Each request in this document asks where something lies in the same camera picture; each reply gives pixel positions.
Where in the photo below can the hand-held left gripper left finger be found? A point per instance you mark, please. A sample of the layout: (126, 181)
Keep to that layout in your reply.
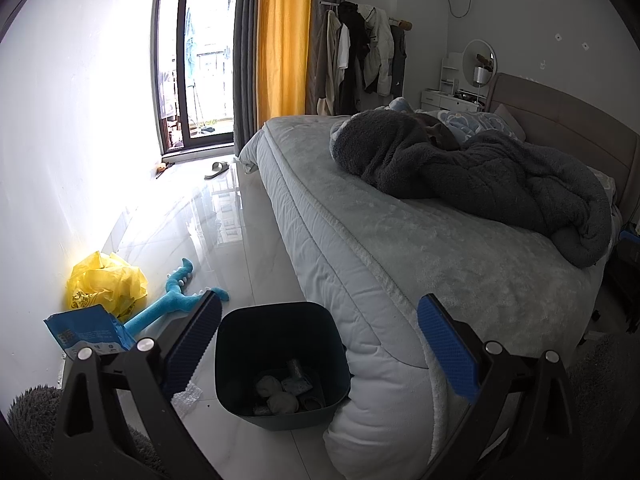
(195, 345)

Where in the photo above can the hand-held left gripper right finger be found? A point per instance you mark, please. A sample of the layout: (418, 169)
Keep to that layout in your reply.
(447, 350)

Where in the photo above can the bubble wrap piece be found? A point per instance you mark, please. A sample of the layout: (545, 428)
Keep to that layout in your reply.
(189, 394)

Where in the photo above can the dark trash bin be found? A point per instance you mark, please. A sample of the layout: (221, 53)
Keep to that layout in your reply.
(250, 340)

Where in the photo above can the clear plastic wrap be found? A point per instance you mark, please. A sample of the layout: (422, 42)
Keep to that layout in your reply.
(296, 367)

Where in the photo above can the blue cartoon tissue packet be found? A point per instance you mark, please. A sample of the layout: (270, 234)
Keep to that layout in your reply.
(296, 386)

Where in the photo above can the black tape roll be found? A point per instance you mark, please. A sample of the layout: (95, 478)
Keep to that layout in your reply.
(312, 403)

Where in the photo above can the blue plastic stick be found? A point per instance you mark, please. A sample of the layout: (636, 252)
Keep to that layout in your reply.
(175, 300)

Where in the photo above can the yellow plastic bag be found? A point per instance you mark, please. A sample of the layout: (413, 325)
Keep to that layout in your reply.
(105, 280)

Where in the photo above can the blue printed bag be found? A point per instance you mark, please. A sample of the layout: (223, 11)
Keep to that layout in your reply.
(85, 330)

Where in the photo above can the grey bed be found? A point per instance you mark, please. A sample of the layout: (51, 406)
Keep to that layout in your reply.
(400, 240)

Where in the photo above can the person's right leg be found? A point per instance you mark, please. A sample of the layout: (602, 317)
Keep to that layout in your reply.
(605, 380)

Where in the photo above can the grey fluffy rug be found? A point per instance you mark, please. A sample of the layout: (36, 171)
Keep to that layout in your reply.
(35, 415)

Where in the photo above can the grey slipper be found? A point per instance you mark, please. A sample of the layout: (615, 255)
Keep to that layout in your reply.
(217, 170)

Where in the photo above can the small yellow floor object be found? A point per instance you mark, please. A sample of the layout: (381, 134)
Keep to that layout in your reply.
(164, 170)

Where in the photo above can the dark grey fleece blanket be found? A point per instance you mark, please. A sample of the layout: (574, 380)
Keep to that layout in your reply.
(500, 180)

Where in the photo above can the brown cloth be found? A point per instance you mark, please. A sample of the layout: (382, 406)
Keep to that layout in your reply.
(440, 132)

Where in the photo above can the blue patterned duvet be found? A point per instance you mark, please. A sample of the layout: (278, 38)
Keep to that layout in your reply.
(480, 122)

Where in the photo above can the beige pillow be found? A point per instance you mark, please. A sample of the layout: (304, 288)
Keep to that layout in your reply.
(507, 117)

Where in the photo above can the light blue plush cloth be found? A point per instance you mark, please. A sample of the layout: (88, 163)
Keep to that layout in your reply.
(400, 105)

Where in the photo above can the white vanity table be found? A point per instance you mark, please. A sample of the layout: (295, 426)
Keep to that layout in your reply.
(435, 97)

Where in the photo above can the black framed sliding door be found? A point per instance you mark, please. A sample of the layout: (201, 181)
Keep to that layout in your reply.
(165, 85)

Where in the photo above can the white cylindrical lamp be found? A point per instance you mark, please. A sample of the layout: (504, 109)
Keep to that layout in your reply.
(482, 76)

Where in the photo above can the grey hanging garment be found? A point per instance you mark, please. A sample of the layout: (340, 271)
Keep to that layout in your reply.
(397, 65)

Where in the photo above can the round mirror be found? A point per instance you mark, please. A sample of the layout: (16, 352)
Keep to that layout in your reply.
(475, 55)

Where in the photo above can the blue hanging towel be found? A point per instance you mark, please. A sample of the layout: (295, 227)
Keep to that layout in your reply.
(190, 40)

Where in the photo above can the white jacket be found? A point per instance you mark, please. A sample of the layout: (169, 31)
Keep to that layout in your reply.
(380, 50)

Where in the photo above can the beige coat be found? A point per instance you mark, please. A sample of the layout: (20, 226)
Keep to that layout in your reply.
(327, 60)

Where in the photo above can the black garment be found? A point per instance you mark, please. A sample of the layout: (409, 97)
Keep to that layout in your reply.
(352, 50)

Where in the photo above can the yellow curtain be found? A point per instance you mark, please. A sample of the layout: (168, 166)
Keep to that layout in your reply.
(282, 35)

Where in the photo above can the clothes rack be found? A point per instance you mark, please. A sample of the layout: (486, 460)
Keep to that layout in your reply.
(404, 24)

